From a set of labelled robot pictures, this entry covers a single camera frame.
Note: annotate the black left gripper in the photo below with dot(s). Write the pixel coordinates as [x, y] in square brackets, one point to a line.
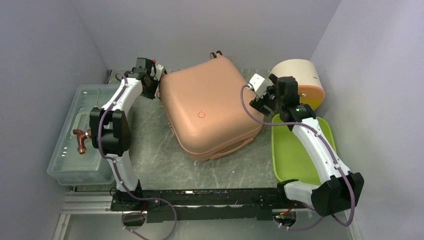
[151, 95]

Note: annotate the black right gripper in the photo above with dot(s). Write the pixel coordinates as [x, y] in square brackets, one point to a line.
[258, 102]

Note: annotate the pink hard-shell suitcase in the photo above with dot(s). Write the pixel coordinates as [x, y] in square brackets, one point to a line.
[204, 108]

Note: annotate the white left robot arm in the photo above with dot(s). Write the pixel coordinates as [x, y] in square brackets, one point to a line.
[110, 130]

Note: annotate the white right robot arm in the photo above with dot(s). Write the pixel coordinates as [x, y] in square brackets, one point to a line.
[340, 188]

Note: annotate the cream orange drawer cabinet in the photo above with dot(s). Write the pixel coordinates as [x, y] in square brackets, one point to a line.
[304, 71]

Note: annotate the yellow black screwdriver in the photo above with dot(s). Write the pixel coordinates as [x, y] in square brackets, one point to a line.
[97, 98]

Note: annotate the lime green plastic tray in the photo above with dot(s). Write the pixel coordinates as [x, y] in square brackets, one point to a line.
[290, 158]

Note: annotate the clear plastic storage box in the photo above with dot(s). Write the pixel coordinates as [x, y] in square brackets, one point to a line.
[75, 161]

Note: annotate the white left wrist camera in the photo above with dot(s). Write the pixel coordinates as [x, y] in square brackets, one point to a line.
[158, 71]

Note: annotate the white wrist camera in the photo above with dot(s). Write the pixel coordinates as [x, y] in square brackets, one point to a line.
[158, 71]
[258, 84]

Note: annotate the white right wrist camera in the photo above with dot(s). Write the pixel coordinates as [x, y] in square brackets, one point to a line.
[258, 84]

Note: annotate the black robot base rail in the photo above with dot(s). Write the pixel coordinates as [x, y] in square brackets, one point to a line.
[261, 204]

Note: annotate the aluminium frame rail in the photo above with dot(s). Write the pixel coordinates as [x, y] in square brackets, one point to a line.
[81, 203]

